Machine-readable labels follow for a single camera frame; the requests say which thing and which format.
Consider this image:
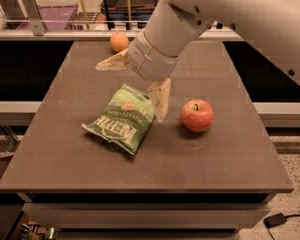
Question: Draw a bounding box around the green jalapeno chip bag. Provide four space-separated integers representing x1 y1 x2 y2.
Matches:
82 83 155 155

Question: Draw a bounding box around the orange fruit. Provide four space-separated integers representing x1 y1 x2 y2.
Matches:
110 32 129 52

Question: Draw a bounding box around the red apple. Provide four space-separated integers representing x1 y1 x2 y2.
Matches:
180 99 214 132

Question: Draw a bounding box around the black power adapter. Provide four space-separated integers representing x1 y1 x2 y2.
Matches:
263 213 287 229

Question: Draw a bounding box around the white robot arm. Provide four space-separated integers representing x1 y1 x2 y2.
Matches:
96 0 300 121

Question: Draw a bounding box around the yellow vertical pole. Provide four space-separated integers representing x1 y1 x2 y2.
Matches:
127 0 132 30
80 0 90 30

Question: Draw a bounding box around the blue storage bin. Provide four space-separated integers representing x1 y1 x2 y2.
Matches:
109 10 152 29

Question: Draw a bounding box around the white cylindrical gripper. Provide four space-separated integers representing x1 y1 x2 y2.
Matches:
95 31 178 122

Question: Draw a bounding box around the purple plastic crate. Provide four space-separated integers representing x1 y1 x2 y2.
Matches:
17 4 78 31

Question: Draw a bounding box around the yellow vertical pole right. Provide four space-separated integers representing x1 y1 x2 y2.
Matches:
127 0 132 30

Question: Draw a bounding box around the metal railing bracket left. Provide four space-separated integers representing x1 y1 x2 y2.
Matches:
22 0 46 36

